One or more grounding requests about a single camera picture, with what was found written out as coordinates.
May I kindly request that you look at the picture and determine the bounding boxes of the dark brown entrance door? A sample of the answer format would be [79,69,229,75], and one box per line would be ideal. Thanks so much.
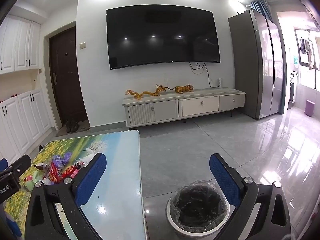
[49,27,90,130]

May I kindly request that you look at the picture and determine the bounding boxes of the white bin with black bag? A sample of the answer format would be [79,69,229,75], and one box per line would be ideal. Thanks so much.
[166,180,230,239]

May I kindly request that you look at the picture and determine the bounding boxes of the white lower shoe cabinet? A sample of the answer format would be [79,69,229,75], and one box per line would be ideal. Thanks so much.
[0,88,52,158]

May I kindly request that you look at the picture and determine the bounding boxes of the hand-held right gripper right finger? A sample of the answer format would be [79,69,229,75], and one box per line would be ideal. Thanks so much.
[209,153,292,240]

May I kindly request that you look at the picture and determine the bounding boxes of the golden dragon figurine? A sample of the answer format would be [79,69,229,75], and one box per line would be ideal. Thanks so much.
[126,84,173,100]

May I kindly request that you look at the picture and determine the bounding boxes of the white washing machine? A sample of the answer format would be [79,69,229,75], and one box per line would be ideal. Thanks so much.
[287,71,299,110]

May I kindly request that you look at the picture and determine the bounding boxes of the hanging clothes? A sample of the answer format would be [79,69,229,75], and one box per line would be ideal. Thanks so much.
[299,37,316,70]

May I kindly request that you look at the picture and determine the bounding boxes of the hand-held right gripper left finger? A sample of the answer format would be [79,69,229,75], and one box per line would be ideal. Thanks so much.
[25,152,108,240]

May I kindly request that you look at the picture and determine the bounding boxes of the purple foil wrapper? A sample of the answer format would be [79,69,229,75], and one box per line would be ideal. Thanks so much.
[52,152,72,172]

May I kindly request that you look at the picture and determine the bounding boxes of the brown door mat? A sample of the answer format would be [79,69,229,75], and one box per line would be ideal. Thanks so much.
[55,122,90,137]

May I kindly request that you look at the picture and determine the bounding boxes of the red snack packet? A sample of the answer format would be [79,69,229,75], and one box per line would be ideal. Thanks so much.
[61,161,87,180]
[46,162,63,182]

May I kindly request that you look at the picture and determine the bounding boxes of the black wall television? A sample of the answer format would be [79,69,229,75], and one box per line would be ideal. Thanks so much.
[106,4,221,70]

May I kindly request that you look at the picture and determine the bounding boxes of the white upper wall cabinet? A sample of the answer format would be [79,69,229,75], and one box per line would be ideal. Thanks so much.
[0,15,41,75]

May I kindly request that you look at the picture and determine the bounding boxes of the purple stool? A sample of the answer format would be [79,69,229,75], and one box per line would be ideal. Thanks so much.
[305,100,316,117]

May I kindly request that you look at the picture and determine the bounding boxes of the grey double-door refrigerator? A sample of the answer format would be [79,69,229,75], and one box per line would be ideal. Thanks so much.
[227,9,285,120]

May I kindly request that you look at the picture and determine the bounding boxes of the blue curtain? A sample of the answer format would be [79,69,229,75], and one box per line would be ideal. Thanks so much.
[250,0,273,22]

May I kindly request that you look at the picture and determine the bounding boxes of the golden tiger figurine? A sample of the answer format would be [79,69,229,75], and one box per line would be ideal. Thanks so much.
[174,84,195,94]

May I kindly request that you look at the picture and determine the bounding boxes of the balcony window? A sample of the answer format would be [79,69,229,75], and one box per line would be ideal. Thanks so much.
[294,27,320,90]

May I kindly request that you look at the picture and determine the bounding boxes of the green plastic bag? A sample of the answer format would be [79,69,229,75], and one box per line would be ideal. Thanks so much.
[25,171,47,191]

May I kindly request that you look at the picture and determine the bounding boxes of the black television cable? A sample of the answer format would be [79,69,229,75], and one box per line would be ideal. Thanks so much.
[189,61,219,88]

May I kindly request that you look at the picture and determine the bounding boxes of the white tissue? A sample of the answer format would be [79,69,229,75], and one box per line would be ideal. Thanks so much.
[79,148,97,167]

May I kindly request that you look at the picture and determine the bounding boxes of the white television cabinet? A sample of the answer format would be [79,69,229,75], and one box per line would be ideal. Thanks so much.
[122,88,246,128]

